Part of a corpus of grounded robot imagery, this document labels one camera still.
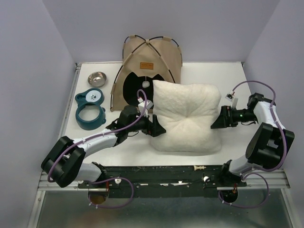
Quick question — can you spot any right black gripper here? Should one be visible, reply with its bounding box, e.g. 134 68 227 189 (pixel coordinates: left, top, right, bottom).
211 105 258 128

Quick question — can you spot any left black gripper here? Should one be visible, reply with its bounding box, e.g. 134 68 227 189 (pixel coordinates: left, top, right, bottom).
127 109 166 137

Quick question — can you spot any pink patterned pillow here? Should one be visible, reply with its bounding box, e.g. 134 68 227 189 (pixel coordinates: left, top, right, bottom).
151 80 221 155

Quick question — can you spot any beige fabric pet tent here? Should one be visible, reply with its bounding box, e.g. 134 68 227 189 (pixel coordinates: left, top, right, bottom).
109 34 183 112

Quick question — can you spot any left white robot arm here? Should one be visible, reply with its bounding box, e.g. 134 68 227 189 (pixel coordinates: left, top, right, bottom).
41 105 166 188

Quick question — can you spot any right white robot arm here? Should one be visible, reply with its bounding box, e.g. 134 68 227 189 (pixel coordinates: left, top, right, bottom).
211 93 295 186

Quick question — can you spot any steel pet bowl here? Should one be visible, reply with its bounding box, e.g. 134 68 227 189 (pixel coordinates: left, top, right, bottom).
87 71 107 87

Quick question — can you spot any white pompom toy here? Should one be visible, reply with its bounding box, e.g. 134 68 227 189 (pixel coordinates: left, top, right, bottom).
142 81 150 88

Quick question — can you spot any white chess piece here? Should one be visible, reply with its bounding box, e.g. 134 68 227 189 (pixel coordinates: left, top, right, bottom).
193 165 206 171

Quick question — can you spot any teal bowl stand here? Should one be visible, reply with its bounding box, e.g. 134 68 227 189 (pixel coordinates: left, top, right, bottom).
75 88 106 131

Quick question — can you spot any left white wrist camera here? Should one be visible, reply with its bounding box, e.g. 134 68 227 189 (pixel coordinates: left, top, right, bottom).
138 98 153 117

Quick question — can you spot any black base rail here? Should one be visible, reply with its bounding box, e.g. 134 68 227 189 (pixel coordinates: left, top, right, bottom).
78 165 247 199

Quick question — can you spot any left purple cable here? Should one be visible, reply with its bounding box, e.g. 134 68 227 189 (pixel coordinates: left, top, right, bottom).
47 89 147 210

